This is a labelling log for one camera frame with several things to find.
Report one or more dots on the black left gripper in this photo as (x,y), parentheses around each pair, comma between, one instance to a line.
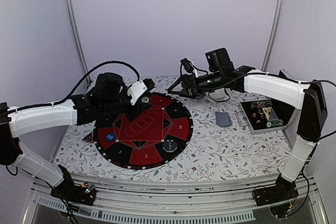
(140,106)

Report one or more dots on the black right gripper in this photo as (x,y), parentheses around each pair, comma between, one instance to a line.
(185,80)

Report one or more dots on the blue small blind button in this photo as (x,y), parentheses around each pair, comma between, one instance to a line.
(110,137)

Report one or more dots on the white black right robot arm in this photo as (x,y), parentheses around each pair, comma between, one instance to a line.
(307,97)

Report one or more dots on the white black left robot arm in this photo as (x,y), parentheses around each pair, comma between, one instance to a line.
(110,96)

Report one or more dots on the round red black poker mat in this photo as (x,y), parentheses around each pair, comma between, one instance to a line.
(138,143)

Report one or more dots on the white ceramic bowl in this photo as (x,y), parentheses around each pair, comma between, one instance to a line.
(219,96)

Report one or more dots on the blue playing card deck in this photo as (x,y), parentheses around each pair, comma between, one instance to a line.
(223,119)

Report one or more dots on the floral white table cloth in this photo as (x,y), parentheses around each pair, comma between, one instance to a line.
(214,153)

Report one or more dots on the aluminium poker chip case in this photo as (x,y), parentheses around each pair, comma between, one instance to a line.
(265,119)

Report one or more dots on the row of poker chips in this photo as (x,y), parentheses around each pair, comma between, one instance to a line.
(261,104)

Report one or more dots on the boxed playing card deck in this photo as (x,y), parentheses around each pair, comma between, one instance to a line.
(269,113)

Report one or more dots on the aluminium front rail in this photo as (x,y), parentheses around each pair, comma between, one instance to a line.
(227,201)

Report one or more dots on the right aluminium frame post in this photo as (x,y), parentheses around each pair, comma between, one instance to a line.
(273,35)

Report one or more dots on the aluminium frame post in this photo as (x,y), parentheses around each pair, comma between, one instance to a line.
(273,35)
(75,34)

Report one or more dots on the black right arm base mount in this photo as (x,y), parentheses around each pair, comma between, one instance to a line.
(282,203)

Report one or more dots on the left aluminium frame post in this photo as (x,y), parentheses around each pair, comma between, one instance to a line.
(75,34)

